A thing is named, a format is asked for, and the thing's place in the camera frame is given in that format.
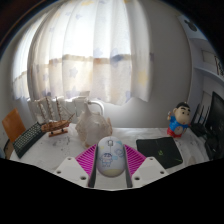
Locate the white cartoon-print tablecloth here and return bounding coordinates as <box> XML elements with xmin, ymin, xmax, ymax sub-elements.
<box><xmin>9</xmin><ymin>123</ymin><xmax>214</xmax><ymax>174</ymax></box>

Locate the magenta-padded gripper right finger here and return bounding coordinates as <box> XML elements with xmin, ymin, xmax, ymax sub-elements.
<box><xmin>122</xmin><ymin>144</ymin><xmax>169</xmax><ymax>189</ymax></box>

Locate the wooden sailing ship model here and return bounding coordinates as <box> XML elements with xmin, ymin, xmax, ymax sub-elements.
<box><xmin>35</xmin><ymin>95</ymin><xmax>76</xmax><ymax>138</ymax></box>

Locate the black router with antennas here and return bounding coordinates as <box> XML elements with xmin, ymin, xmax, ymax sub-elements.
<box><xmin>189</xmin><ymin>103</ymin><xmax>210</xmax><ymax>138</ymax></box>

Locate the large white conch shell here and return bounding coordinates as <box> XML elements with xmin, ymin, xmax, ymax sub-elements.
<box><xmin>75</xmin><ymin>99</ymin><xmax>114</xmax><ymax>149</ymax></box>

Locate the black computer keyboard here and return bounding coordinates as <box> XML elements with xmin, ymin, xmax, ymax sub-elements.
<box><xmin>12</xmin><ymin>121</ymin><xmax>47</xmax><ymax>159</ymax></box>

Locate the white cartoon-print computer mouse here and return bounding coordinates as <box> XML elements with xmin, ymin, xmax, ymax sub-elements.
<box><xmin>96</xmin><ymin>135</ymin><xmax>127</xmax><ymax>178</ymax></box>

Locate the white star-print curtain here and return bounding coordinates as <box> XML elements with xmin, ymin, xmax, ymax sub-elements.
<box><xmin>11</xmin><ymin>0</ymin><xmax>153</xmax><ymax>107</ymax></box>

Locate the white radiator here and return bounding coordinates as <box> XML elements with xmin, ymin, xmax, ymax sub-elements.
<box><xmin>27</xmin><ymin>91</ymin><xmax>104</xmax><ymax>126</ymax></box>

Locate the cartoon boy figurine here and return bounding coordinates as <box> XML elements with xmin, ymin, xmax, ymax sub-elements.
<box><xmin>166</xmin><ymin>101</ymin><xmax>192</xmax><ymax>139</ymax></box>

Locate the black square mouse pad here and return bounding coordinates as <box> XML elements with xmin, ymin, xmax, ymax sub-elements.
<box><xmin>135</xmin><ymin>136</ymin><xmax>184</xmax><ymax>170</ymax></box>

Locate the black computer monitor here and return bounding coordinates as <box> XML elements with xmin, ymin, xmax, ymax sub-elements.
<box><xmin>204</xmin><ymin>91</ymin><xmax>224</xmax><ymax>161</ymax></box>

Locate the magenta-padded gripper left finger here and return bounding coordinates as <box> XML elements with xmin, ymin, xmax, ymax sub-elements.
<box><xmin>53</xmin><ymin>144</ymin><xmax>100</xmax><ymax>188</ymax></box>

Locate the orange wooden chair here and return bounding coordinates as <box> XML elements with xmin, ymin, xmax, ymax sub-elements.
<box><xmin>1</xmin><ymin>107</ymin><xmax>27</xmax><ymax>144</ymax></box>

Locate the white wall shelf unit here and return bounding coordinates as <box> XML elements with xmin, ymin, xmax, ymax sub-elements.
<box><xmin>181</xmin><ymin>14</ymin><xmax>224</xmax><ymax>84</ymax></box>

